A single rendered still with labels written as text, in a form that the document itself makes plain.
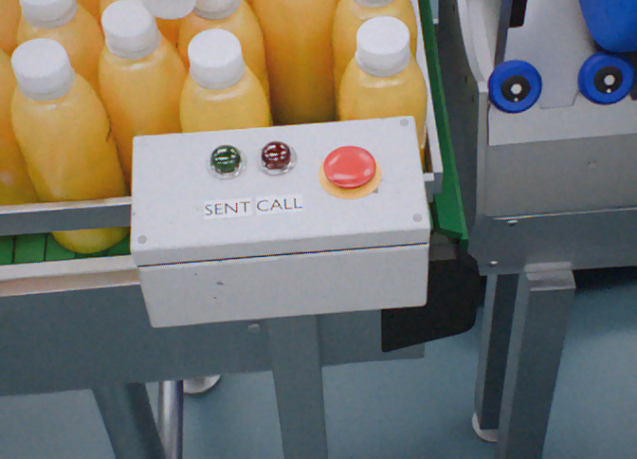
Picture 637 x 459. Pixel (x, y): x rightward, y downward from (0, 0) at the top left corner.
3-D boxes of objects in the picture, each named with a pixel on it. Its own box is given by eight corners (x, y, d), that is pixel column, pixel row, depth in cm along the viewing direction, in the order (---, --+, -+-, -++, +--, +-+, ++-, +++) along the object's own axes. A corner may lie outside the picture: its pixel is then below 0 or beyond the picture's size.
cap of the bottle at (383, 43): (362, 75, 95) (362, 58, 93) (352, 38, 97) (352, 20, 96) (414, 65, 95) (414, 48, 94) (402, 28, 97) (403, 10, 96)
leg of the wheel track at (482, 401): (514, 443, 195) (556, 187, 145) (475, 445, 195) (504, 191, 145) (507, 407, 199) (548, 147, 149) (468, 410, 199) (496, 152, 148)
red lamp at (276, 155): (293, 171, 88) (292, 159, 87) (261, 173, 88) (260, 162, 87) (291, 146, 89) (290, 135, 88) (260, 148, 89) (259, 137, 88)
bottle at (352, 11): (326, 118, 117) (318, -40, 102) (399, 100, 118) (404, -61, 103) (348, 175, 113) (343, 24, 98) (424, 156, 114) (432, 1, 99)
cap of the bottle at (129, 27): (164, 45, 97) (160, 28, 96) (113, 58, 97) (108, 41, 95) (151, 10, 99) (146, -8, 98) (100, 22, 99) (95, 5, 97)
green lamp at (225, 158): (243, 174, 88) (241, 163, 87) (210, 176, 88) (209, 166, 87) (242, 150, 89) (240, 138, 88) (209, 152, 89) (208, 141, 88)
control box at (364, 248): (427, 307, 92) (430, 224, 84) (151, 330, 92) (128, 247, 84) (410, 198, 98) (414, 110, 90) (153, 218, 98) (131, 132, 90)
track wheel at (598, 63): (638, 49, 108) (631, 46, 110) (581, 55, 108) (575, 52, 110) (637, 104, 109) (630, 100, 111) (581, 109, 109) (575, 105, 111)
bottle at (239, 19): (185, 137, 116) (152, -20, 101) (254, 107, 118) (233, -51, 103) (219, 190, 112) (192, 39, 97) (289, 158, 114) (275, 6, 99)
